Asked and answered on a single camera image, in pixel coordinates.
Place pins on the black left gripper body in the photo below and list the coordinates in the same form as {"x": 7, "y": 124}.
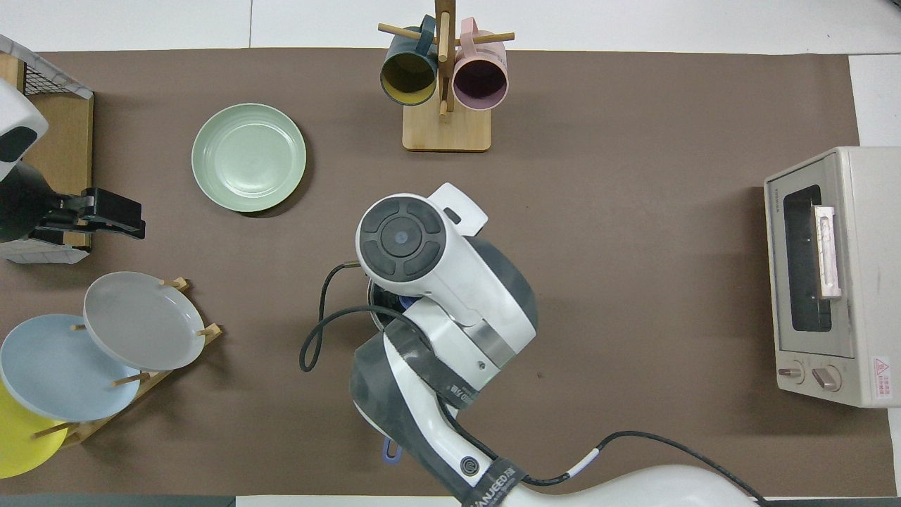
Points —
{"x": 60, "y": 227}

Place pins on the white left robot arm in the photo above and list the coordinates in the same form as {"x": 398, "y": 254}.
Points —
{"x": 17, "y": 197}

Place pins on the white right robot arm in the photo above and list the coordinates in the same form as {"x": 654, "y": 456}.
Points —
{"x": 457, "y": 296}

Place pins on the grey plate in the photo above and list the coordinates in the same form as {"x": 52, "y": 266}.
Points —
{"x": 141, "y": 320}

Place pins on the light blue plate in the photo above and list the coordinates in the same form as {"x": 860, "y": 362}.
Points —
{"x": 56, "y": 370}

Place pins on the pale green plate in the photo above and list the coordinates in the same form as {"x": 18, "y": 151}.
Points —
{"x": 250, "y": 158}

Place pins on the wooden plate rack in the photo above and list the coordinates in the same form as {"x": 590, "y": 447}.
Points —
{"x": 151, "y": 384}

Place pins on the yellow plate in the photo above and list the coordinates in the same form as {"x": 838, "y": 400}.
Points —
{"x": 21, "y": 443}

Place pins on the marbled grey rack panel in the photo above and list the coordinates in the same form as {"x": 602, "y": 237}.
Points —
{"x": 70, "y": 83}
{"x": 49, "y": 255}

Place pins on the wooden shelf boards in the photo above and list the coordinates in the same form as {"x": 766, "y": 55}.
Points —
{"x": 67, "y": 141}

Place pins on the dark teal mug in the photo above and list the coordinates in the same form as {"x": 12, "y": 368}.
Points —
{"x": 408, "y": 77}

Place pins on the wooden mug tree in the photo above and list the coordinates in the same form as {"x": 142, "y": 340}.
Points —
{"x": 447, "y": 130}

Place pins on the pink mug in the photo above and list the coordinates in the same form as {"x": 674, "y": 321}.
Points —
{"x": 480, "y": 81}

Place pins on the brown table mat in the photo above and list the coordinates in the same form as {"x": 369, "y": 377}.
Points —
{"x": 633, "y": 317}

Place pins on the beige toaster oven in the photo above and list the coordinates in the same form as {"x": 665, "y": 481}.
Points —
{"x": 866, "y": 331}

